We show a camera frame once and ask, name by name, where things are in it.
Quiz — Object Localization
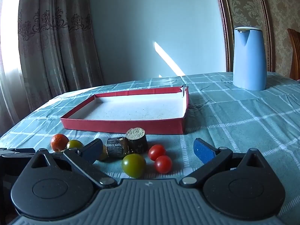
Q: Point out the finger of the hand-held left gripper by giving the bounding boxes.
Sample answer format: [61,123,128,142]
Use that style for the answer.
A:
[0,148,36,156]

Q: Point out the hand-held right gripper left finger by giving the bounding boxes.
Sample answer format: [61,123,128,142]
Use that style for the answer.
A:
[23,139,118,189]

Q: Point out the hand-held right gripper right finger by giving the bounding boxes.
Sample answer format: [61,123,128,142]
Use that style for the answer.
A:
[180,138,265,188]

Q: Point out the small green tomato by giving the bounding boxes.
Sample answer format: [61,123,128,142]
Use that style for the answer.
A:
[66,140,84,150]

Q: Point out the orange tangerine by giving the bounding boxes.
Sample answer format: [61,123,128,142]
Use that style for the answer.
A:
[50,134,70,152]

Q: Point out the red cherry tomato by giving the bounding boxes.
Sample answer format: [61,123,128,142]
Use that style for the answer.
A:
[148,144,166,161]
[154,155,173,174]

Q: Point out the large green tomato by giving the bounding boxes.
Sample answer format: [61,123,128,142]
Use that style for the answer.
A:
[121,153,147,179]

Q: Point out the red shallow cardboard box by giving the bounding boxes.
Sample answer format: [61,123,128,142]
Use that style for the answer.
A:
[60,86,189,135]

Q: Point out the teal checked tablecloth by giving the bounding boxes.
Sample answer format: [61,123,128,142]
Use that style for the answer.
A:
[0,71,300,225]

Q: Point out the white sheer curtain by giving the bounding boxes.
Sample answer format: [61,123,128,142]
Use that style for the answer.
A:
[0,0,31,137]

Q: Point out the blue electric kettle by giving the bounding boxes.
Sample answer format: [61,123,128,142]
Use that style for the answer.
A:
[232,26,268,91]

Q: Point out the beige patterned curtain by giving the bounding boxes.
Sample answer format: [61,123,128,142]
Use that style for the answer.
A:
[17,0,104,113]

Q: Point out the brown wooden chair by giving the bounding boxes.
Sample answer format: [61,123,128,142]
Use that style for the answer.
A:
[287,28,300,80]

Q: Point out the brown wooden wall frame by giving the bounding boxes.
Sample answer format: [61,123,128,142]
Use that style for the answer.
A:
[213,0,275,73]

